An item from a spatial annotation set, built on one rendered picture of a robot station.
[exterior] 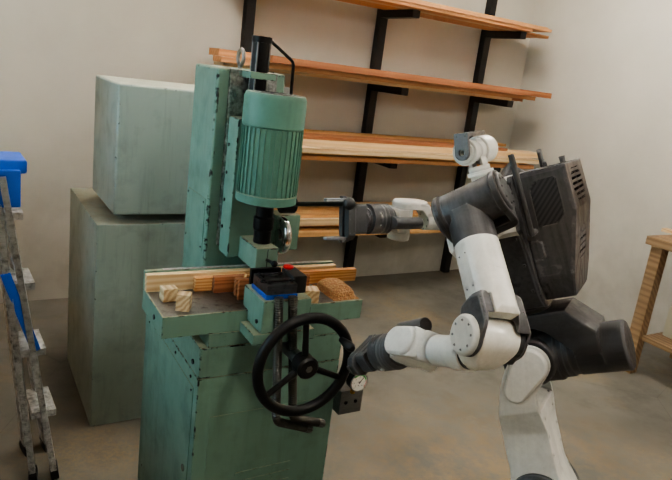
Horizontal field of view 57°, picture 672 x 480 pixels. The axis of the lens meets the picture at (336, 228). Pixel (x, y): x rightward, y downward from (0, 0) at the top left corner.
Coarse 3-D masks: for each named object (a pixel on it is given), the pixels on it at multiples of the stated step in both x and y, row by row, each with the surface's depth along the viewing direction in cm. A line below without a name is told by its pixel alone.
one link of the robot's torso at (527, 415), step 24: (528, 360) 141; (504, 384) 145; (528, 384) 142; (504, 408) 146; (528, 408) 143; (552, 408) 152; (504, 432) 150; (528, 432) 147; (552, 432) 148; (528, 456) 148; (552, 456) 145
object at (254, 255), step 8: (240, 240) 188; (248, 240) 184; (240, 248) 188; (248, 248) 182; (256, 248) 178; (264, 248) 178; (272, 248) 179; (240, 256) 188; (248, 256) 182; (256, 256) 178; (264, 256) 179; (272, 256) 180; (248, 264) 182; (256, 264) 178; (264, 264) 179
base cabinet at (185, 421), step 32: (160, 352) 198; (160, 384) 199; (192, 384) 170; (224, 384) 170; (288, 384) 181; (320, 384) 187; (160, 416) 199; (192, 416) 171; (224, 416) 173; (256, 416) 178; (320, 416) 190; (160, 448) 200; (192, 448) 171; (224, 448) 176; (256, 448) 181; (288, 448) 187; (320, 448) 194
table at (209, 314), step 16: (144, 304) 172; (160, 304) 164; (192, 304) 166; (208, 304) 168; (224, 304) 169; (240, 304) 170; (320, 304) 179; (336, 304) 182; (352, 304) 185; (160, 320) 158; (176, 320) 158; (192, 320) 160; (208, 320) 162; (224, 320) 165; (240, 320) 167; (160, 336) 158; (176, 336) 159; (256, 336) 160
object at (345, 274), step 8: (304, 272) 192; (312, 272) 193; (320, 272) 195; (328, 272) 196; (336, 272) 198; (344, 272) 199; (352, 272) 201; (200, 280) 175; (208, 280) 176; (312, 280) 194; (344, 280) 200; (352, 280) 202; (200, 288) 176; (208, 288) 177
